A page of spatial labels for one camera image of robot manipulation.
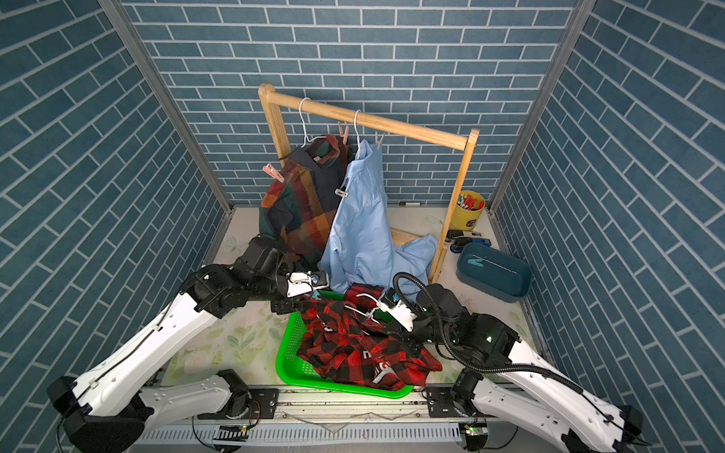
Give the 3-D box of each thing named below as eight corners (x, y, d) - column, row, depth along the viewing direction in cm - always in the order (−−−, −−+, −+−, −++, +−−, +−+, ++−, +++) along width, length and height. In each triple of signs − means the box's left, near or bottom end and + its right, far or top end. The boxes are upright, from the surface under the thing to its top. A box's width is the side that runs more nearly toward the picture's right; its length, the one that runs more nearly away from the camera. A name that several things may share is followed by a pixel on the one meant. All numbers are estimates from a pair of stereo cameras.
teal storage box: (454, 290, 98) (458, 282, 94) (458, 248, 110) (462, 239, 106) (527, 307, 94) (534, 299, 90) (523, 261, 106) (529, 253, 102)
